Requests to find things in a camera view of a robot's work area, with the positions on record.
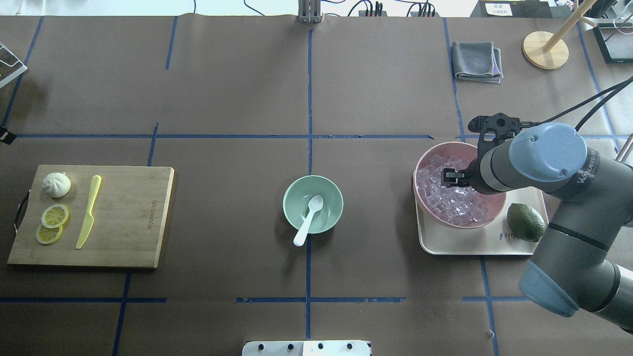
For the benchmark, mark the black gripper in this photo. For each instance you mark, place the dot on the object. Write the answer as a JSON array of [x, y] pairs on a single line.
[[470, 178]]

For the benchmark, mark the clear ice cubes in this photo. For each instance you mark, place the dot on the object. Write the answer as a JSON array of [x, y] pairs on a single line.
[[460, 206]]

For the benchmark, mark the white plastic spoon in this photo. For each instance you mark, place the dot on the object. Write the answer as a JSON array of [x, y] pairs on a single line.
[[314, 205]]

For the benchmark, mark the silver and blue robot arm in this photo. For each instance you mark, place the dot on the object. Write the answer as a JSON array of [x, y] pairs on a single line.
[[568, 270]]

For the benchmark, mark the pink bowl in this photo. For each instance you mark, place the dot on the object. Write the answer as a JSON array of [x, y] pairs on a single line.
[[467, 152]]

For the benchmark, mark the metal ice scoop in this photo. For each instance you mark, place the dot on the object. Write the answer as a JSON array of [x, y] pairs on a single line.
[[626, 150]]

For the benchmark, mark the beige plastic tray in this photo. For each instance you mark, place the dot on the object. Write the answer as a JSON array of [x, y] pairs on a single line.
[[495, 238]]

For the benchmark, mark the green lime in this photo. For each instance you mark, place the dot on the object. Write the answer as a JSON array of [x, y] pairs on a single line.
[[525, 222]]

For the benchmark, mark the folded grey cloth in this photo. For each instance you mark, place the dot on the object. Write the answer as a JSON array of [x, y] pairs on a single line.
[[476, 61]]

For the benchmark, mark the wooden cup tree stand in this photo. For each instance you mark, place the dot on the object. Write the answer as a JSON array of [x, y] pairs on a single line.
[[547, 50]]

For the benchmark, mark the black label box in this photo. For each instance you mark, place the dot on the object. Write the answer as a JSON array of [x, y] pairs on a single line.
[[511, 8]]

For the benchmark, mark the black power strip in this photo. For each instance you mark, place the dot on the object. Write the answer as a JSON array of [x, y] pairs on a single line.
[[394, 8]]

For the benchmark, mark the bamboo cutting board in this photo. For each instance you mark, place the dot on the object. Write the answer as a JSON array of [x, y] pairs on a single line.
[[130, 215]]

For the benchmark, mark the yellow plastic knife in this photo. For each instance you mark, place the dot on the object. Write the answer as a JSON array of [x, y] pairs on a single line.
[[87, 224]]

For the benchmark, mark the white steamed bun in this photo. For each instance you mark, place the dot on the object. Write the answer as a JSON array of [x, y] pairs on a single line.
[[56, 184]]

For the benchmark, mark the lemon slice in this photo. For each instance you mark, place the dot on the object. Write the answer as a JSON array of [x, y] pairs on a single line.
[[48, 235], [55, 216]]

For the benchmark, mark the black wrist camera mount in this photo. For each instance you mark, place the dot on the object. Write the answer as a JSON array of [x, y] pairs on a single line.
[[495, 129]]

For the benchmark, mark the aluminium frame post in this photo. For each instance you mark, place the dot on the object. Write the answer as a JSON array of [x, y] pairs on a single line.
[[309, 11]]

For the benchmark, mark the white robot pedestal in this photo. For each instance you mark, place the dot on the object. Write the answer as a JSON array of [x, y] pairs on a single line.
[[308, 348]]

